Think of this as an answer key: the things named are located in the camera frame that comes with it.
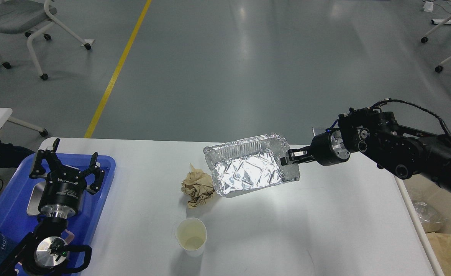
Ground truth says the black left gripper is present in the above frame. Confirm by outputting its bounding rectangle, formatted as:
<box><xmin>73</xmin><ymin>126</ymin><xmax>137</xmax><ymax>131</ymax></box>
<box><xmin>29</xmin><ymin>138</ymin><xmax>106</xmax><ymax>219</ymax></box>

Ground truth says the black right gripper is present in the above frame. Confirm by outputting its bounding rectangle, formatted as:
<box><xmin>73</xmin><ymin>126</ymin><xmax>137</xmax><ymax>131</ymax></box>
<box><xmin>280</xmin><ymin>130</ymin><xmax>350</xmax><ymax>166</ymax></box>

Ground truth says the aluminium foil tray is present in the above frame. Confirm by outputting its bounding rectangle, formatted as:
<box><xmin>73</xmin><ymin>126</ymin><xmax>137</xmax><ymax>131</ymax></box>
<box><xmin>203</xmin><ymin>133</ymin><xmax>300</xmax><ymax>199</ymax></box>

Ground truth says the square stainless steel dish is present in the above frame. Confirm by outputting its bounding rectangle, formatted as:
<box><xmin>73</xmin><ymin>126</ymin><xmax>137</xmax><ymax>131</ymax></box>
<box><xmin>27</xmin><ymin>181</ymin><xmax>46</xmax><ymax>216</ymax></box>

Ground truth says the brown paper napkin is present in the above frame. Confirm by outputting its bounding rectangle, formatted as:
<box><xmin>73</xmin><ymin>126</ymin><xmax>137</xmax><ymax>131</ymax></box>
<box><xmin>181</xmin><ymin>164</ymin><xmax>215</xmax><ymax>209</ymax></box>

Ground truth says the white paper cup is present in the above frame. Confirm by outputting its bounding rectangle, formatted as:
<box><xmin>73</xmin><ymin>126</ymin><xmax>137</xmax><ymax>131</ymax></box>
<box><xmin>175</xmin><ymin>218</ymin><xmax>208</xmax><ymax>257</ymax></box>

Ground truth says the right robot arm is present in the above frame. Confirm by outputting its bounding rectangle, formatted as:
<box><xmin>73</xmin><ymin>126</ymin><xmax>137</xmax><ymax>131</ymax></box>
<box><xmin>280</xmin><ymin>98</ymin><xmax>451</xmax><ymax>193</ymax></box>

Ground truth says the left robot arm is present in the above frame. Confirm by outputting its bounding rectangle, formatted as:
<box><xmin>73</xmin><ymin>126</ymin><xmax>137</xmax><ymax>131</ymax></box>
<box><xmin>0</xmin><ymin>138</ymin><xmax>106</xmax><ymax>276</ymax></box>

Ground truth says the person in dark jeans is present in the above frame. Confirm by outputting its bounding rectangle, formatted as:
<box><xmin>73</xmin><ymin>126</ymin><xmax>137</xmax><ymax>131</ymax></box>
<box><xmin>0</xmin><ymin>140</ymin><xmax>35</xmax><ymax>168</ymax></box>

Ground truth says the blue plastic tray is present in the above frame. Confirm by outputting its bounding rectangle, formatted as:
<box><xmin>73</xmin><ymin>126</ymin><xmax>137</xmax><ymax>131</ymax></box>
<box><xmin>0</xmin><ymin>153</ymin><xmax>116</xmax><ymax>276</ymax></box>

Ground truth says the beige plastic bin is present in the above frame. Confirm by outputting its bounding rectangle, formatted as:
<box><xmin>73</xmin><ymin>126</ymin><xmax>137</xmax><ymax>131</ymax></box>
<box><xmin>396</xmin><ymin>175</ymin><xmax>451</xmax><ymax>276</ymax></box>

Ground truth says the clear plastic wrap in bin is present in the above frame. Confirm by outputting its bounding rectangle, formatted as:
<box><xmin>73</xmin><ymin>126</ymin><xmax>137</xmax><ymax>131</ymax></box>
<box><xmin>412</xmin><ymin>201</ymin><xmax>447</xmax><ymax>233</ymax></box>

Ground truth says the grey office chair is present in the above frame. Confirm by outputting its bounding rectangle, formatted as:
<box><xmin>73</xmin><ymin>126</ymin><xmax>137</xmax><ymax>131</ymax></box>
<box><xmin>0</xmin><ymin>0</ymin><xmax>93</xmax><ymax>81</ymax></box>

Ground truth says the white chair legs right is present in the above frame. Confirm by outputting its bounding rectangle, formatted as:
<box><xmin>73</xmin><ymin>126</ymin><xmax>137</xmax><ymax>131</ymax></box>
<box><xmin>421</xmin><ymin>0</ymin><xmax>451</xmax><ymax>74</ymax></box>

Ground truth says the brown paper in bin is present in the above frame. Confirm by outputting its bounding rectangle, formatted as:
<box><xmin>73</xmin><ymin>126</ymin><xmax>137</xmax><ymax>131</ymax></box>
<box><xmin>426</xmin><ymin>232</ymin><xmax>451</xmax><ymax>276</ymax></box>

